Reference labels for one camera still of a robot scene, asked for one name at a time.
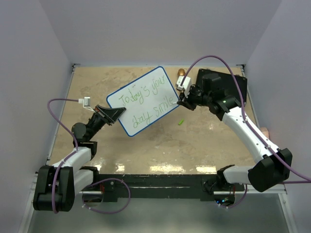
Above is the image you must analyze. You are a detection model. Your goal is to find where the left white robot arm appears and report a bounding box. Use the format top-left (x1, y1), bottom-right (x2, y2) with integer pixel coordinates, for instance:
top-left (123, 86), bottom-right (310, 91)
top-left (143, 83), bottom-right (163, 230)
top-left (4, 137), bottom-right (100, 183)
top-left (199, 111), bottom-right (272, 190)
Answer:
top-left (33, 105), bottom-right (126, 213)

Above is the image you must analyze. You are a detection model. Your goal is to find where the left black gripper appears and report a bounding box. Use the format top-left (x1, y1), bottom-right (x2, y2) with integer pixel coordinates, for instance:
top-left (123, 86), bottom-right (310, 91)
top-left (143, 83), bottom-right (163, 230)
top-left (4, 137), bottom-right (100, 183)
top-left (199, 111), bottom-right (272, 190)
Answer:
top-left (87, 105), bottom-right (125, 141)

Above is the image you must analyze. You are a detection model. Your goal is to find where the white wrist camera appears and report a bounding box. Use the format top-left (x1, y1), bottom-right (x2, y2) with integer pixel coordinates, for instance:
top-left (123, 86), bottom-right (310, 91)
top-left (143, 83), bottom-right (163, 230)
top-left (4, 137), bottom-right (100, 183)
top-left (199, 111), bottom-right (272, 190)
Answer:
top-left (78, 97), bottom-right (93, 111)
top-left (175, 76), bottom-right (192, 98)

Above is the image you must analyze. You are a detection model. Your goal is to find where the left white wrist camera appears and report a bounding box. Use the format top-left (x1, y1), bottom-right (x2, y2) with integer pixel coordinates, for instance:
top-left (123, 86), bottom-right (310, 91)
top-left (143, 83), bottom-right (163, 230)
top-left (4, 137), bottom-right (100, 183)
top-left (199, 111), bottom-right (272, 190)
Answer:
top-left (78, 97), bottom-right (93, 111)

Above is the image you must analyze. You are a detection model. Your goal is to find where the black base frame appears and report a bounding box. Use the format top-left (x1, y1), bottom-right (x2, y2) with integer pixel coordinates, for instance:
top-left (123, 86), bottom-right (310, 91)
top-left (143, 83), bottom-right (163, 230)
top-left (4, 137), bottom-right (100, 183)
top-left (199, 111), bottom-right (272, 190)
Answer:
top-left (80, 174), bottom-right (244, 202)

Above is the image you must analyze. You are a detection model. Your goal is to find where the blue framed whiteboard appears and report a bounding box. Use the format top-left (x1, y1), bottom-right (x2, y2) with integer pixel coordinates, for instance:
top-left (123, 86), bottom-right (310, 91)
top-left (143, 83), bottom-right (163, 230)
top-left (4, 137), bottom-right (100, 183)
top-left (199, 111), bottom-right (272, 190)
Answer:
top-left (106, 66), bottom-right (178, 137)

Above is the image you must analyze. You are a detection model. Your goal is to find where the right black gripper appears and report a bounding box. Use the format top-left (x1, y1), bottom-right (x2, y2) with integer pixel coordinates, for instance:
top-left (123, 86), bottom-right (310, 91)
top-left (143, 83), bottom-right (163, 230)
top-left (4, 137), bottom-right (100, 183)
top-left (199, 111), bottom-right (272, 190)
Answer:
top-left (178, 85), bottom-right (212, 111)

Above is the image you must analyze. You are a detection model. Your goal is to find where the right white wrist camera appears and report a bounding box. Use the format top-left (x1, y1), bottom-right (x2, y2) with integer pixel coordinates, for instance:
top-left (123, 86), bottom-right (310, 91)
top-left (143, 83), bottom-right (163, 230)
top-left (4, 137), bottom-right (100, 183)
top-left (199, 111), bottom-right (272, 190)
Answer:
top-left (175, 76), bottom-right (192, 98)

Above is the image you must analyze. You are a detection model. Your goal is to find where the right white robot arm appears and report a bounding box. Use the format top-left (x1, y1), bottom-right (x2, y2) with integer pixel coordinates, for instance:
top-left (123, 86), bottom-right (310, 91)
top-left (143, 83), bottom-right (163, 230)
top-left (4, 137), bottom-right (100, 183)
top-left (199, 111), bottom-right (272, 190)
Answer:
top-left (176, 69), bottom-right (293, 192)

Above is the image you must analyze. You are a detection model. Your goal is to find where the black hard case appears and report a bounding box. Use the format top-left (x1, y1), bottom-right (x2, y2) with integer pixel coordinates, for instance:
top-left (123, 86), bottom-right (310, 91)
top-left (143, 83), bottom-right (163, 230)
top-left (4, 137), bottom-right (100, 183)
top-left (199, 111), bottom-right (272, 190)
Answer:
top-left (195, 68), bottom-right (247, 105)

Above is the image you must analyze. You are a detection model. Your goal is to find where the gold microphone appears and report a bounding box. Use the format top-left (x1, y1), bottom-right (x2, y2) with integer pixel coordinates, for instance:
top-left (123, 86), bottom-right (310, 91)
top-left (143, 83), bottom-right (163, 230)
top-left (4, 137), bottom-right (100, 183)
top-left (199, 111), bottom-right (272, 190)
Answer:
top-left (177, 68), bottom-right (186, 77)

